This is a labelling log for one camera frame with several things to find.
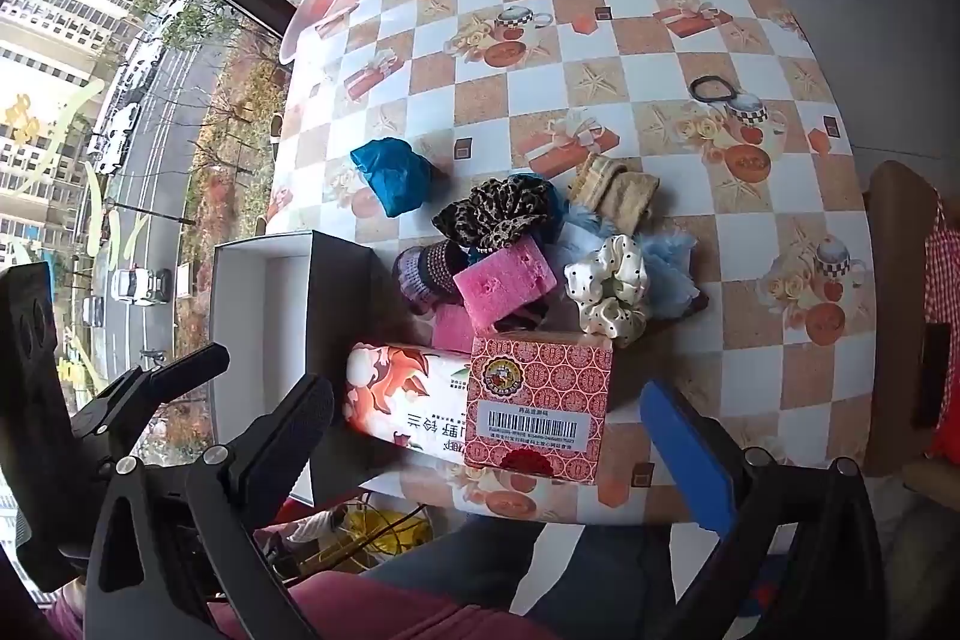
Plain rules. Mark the blue cloth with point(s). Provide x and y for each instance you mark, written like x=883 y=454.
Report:
x=390 y=175

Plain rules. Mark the beige socks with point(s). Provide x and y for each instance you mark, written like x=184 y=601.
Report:
x=622 y=197

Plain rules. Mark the purple knitted hat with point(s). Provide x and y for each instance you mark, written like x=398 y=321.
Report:
x=424 y=276

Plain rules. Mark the pink plastic basin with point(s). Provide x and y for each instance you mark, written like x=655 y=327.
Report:
x=322 y=10

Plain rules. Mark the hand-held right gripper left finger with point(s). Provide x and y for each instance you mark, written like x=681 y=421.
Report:
x=296 y=430

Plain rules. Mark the floral tissue pack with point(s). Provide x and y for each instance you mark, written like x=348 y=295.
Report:
x=397 y=392

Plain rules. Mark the leopard print bow scrunchie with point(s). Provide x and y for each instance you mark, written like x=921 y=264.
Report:
x=517 y=190

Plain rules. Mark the dark leopard print scrunchie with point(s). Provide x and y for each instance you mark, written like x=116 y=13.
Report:
x=472 y=224

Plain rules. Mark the red checkered cloth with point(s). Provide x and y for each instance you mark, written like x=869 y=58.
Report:
x=946 y=280

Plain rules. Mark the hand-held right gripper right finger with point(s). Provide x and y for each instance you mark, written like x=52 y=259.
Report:
x=690 y=460

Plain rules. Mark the light blue fluffy scrunchie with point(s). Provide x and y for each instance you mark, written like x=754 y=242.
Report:
x=664 y=265

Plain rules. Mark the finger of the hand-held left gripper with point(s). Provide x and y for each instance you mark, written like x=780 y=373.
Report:
x=165 y=381

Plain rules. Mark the checkered printed tablecloth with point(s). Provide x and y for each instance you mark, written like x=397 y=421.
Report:
x=750 y=160

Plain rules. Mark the yellow plastic item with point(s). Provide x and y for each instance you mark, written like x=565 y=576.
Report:
x=382 y=527

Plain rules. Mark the wooden chair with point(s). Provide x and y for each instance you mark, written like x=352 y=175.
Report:
x=896 y=310

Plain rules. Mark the white dotted satin scrunchie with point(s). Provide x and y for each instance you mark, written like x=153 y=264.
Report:
x=600 y=287

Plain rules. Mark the white cardboard box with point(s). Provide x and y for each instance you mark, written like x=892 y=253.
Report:
x=259 y=310

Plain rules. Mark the pink sponge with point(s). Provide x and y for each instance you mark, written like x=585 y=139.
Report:
x=452 y=329
x=506 y=284

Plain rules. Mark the red patterned carton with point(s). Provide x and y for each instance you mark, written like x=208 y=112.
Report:
x=536 y=400

